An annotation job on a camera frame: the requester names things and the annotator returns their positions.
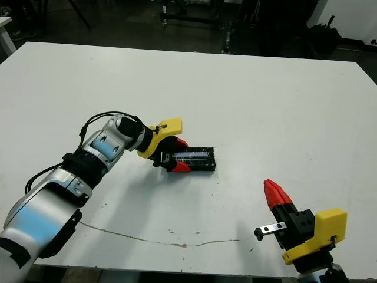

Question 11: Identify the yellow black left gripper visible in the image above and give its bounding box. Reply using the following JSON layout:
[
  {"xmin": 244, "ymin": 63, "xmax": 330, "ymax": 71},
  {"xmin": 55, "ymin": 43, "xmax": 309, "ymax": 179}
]
[{"xmin": 137, "ymin": 117, "xmax": 192, "ymax": 173}]

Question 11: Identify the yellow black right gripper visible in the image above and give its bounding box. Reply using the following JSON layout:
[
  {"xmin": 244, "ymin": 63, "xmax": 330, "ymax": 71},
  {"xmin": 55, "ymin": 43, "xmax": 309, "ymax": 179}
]
[{"xmin": 254, "ymin": 179, "xmax": 348, "ymax": 271}]

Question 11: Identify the shiny black box lid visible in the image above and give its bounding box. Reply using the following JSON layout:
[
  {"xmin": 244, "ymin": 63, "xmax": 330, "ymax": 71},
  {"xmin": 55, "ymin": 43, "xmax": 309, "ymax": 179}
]
[{"xmin": 167, "ymin": 145, "xmax": 217, "ymax": 173}]

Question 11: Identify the black bushy plant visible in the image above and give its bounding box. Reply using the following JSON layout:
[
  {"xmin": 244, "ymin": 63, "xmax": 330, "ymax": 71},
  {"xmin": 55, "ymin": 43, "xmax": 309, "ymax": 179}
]
[{"xmin": 309, "ymin": 15, "xmax": 343, "ymax": 56}]

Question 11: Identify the black slanted stand leg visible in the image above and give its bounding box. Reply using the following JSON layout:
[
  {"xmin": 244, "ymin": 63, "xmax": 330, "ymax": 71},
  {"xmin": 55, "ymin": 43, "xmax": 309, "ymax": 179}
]
[{"xmin": 69, "ymin": 0, "xmax": 92, "ymax": 30}]

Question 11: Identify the seated person with grey shoes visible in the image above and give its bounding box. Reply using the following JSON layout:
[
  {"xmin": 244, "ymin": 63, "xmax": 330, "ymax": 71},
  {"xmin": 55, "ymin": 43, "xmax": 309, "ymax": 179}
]
[{"xmin": 10, "ymin": 0, "xmax": 38, "ymax": 41}]

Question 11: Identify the white desk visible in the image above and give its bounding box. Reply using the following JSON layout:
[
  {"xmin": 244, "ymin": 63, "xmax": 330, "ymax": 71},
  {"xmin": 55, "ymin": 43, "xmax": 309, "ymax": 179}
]
[{"xmin": 0, "ymin": 16, "xmax": 17, "ymax": 63}]

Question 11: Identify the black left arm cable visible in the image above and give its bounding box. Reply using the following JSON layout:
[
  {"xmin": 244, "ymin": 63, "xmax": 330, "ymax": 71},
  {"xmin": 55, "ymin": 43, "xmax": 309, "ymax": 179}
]
[{"xmin": 25, "ymin": 111, "xmax": 143, "ymax": 195}]

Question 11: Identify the metal post on casters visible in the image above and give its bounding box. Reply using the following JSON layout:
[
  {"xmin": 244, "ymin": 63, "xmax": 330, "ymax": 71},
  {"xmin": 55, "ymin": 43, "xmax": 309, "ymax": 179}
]
[{"xmin": 220, "ymin": 27, "xmax": 234, "ymax": 55}]

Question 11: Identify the black wheeled cart frame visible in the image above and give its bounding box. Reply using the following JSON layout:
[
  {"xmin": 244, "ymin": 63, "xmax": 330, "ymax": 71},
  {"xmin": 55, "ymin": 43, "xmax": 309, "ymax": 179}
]
[{"xmin": 158, "ymin": 0, "xmax": 229, "ymax": 30}]

